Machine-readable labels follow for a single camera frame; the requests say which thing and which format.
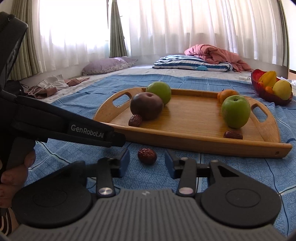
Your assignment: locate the red date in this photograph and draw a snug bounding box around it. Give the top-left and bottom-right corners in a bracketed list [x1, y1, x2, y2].
[223, 131, 243, 140]
[128, 114, 142, 127]
[137, 148, 157, 166]

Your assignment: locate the person's left hand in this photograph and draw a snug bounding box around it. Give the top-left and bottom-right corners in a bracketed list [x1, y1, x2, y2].
[1, 149, 36, 208]

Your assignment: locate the clothes pile left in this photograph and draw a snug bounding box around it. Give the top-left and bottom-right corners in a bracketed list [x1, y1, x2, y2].
[26, 74, 90, 99]

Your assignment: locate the green drape far left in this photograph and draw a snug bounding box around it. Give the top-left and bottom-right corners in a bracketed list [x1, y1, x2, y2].
[11, 0, 41, 80]

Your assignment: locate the green drape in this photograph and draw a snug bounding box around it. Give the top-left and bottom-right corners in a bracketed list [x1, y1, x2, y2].
[109, 1, 127, 57]
[11, 0, 41, 80]
[277, 0, 290, 68]

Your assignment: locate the wooden serving tray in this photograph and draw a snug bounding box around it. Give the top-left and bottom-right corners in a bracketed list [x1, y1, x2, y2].
[93, 87, 292, 158]

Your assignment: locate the dark purple apple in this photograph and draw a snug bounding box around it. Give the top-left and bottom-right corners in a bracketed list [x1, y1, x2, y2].
[130, 92, 164, 121]

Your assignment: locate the green apple at front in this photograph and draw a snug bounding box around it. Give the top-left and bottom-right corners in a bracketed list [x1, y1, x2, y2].
[221, 95, 251, 129]

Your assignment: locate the green apple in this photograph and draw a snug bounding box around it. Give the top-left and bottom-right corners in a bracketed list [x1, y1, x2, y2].
[145, 81, 171, 106]
[221, 95, 251, 129]

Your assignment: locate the large orange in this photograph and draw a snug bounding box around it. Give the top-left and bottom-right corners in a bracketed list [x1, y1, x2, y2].
[217, 89, 239, 104]

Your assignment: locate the green apple at back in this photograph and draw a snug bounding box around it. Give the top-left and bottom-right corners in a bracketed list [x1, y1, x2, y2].
[145, 81, 171, 106]

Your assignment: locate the purple pillow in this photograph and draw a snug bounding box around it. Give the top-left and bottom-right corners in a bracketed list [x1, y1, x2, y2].
[81, 56, 137, 76]

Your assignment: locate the white sheer curtain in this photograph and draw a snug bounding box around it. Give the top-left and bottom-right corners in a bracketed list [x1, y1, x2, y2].
[37, 1, 287, 71]

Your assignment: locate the blue white striped pillow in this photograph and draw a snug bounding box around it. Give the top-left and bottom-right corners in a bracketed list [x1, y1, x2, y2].
[152, 55, 233, 72]

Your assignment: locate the white box on bed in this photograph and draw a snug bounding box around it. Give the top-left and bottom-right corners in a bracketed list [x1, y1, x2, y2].
[239, 76, 251, 81]

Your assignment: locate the small orange in bowl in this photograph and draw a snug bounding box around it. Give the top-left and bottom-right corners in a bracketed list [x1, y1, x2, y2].
[265, 86, 274, 94]

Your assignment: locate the red fruit bowl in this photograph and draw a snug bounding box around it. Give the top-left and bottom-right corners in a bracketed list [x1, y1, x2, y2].
[250, 68, 294, 107]

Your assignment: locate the green drape middle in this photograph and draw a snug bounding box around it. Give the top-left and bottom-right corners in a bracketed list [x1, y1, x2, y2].
[109, 1, 127, 57]

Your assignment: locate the pink crumpled quilt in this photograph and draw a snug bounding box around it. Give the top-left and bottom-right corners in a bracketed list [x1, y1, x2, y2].
[184, 44, 253, 72]

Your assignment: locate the yellow pear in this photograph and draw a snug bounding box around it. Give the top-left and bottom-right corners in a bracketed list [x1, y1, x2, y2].
[273, 80, 292, 100]

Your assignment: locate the green drape right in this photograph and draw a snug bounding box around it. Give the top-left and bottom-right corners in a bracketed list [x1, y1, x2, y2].
[277, 0, 290, 68]

